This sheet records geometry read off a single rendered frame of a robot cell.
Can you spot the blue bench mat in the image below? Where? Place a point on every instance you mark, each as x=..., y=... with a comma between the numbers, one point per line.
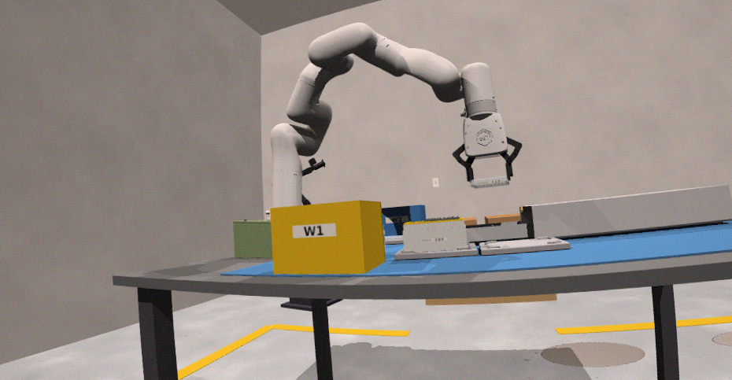
x=611, y=248

